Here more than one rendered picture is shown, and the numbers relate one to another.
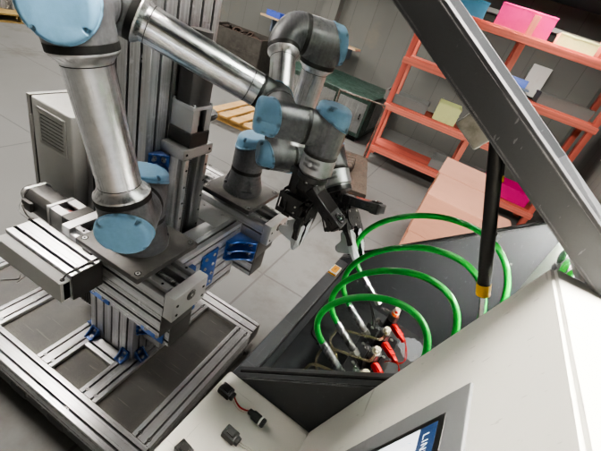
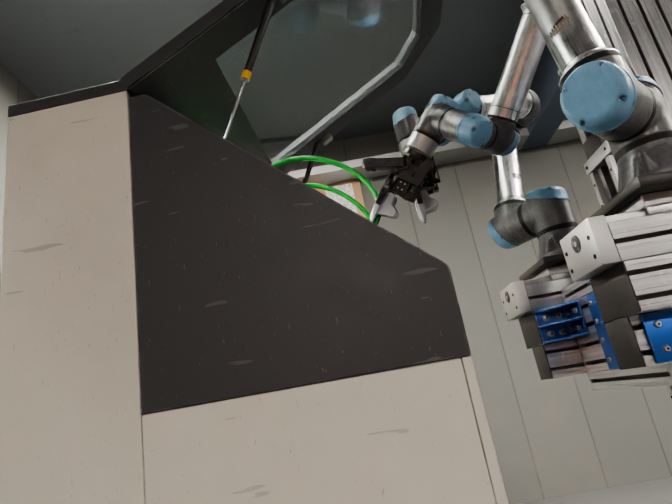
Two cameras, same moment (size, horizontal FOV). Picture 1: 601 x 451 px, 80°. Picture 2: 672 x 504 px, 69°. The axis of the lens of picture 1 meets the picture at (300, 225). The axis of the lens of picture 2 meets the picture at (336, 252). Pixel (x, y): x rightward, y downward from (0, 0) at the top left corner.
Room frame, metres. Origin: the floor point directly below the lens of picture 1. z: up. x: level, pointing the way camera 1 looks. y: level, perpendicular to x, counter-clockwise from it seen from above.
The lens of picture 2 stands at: (1.92, -0.61, 0.75)
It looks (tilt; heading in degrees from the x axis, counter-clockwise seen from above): 18 degrees up; 164
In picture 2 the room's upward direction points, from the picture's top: 10 degrees counter-clockwise
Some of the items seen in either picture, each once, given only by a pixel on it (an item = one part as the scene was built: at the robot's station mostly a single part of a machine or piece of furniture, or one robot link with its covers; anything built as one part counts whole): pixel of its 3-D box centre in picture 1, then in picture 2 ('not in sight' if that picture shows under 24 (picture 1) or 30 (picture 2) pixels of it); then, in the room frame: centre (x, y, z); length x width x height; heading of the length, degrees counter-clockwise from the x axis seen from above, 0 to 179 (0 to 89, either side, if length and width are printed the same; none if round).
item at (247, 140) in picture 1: (252, 150); (632, 117); (1.23, 0.26, 1.20); 0.13 x 0.12 x 0.14; 115
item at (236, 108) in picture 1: (258, 117); not in sight; (5.15, 1.11, 0.07); 1.40 x 0.96 x 0.13; 165
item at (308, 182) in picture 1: (303, 193); (420, 173); (0.75, 0.02, 1.35); 0.09 x 0.08 x 0.12; 70
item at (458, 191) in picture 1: (462, 233); not in sight; (2.96, -1.40, 0.41); 1.39 x 0.99 x 0.82; 158
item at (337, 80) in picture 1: (334, 97); not in sight; (6.83, 0.21, 0.35); 1.76 x 1.65 x 0.70; 73
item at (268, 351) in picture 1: (299, 320); not in sight; (0.83, -0.10, 0.87); 0.62 x 0.04 x 0.16; 160
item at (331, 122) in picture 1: (326, 131); (407, 127); (0.75, 0.01, 1.51); 0.09 x 0.08 x 0.11; 108
